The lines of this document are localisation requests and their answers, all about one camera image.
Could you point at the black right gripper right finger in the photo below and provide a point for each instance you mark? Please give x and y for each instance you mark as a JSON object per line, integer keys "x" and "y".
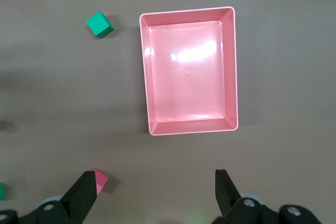
{"x": 228, "y": 203}

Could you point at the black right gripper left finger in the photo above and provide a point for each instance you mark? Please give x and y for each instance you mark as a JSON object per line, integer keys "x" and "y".
{"x": 78, "y": 197}

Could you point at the red foam cube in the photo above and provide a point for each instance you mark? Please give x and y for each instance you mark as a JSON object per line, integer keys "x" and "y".
{"x": 102, "y": 180}

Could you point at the green foam cube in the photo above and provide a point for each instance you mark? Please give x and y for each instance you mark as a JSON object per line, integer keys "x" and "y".
{"x": 99, "y": 26}
{"x": 2, "y": 191}

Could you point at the pink plastic tray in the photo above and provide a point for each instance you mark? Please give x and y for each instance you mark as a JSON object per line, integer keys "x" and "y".
{"x": 187, "y": 72}

